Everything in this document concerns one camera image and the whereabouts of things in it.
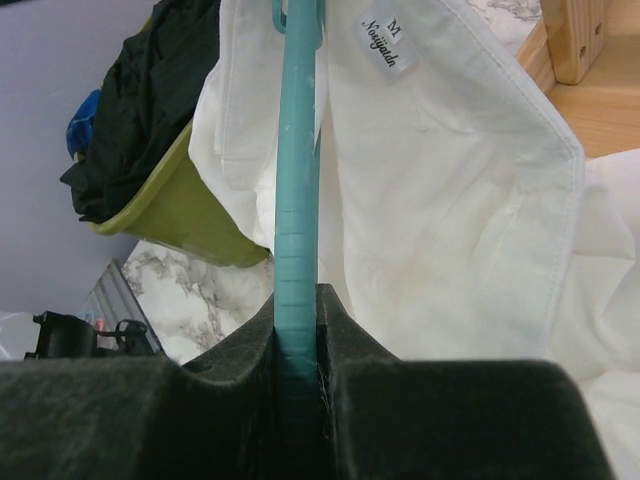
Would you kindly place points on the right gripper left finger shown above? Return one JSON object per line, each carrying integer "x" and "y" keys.
{"x": 144, "y": 417}

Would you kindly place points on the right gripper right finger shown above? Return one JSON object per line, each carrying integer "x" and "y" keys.
{"x": 464, "y": 419}

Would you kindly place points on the white shirt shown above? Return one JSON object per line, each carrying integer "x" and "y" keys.
{"x": 459, "y": 215}

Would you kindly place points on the teal hanger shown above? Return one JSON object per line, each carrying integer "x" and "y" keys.
{"x": 296, "y": 210}

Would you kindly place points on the green laundry basket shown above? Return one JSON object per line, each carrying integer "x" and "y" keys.
{"x": 175, "y": 209}

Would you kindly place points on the black garment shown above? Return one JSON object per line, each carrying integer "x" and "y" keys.
{"x": 146, "y": 99}

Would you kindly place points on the wooden clothes rack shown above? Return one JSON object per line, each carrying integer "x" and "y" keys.
{"x": 584, "y": 56}

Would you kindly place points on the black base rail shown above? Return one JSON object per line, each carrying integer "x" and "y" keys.
{"x": 64, "y": 336}

